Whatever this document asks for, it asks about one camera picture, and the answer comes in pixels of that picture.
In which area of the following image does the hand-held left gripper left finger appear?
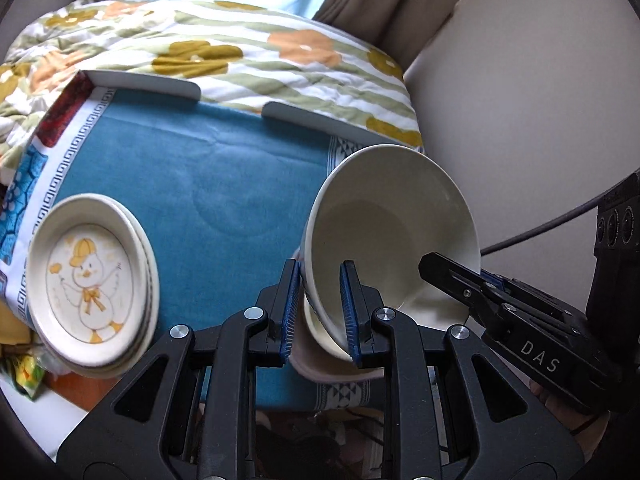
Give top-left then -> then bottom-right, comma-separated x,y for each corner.
55,258 -> 302,480

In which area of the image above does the cream ceramic bowl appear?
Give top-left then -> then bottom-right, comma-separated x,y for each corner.
291,245 -> 387,386
302,144 -> 482,363

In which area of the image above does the floral striped blanket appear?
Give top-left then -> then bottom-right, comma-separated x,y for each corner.
0,0 -> 427,196

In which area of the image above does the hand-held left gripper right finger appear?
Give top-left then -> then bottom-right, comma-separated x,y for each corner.
339,260 -> 586,480

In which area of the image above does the duck print plate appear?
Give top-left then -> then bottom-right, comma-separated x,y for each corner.
27,193 -> 153,378

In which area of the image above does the teal printed towel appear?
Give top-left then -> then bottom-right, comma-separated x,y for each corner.
0,77 -> 385,411

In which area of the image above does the yellow green packet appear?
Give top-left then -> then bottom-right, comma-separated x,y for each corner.
0,354 -> 45,402

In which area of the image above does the black cable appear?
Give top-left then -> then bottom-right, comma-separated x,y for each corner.
479,172 -> 640,257

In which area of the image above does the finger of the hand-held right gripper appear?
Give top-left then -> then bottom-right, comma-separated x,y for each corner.
419,252 -> 507,344
481,269 -> 587,324

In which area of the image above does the brown curtain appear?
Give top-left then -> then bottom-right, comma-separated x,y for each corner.
312,0 -> 490,69

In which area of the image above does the cream ceramic plate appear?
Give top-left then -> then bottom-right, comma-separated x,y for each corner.
31,200 -> 162,382

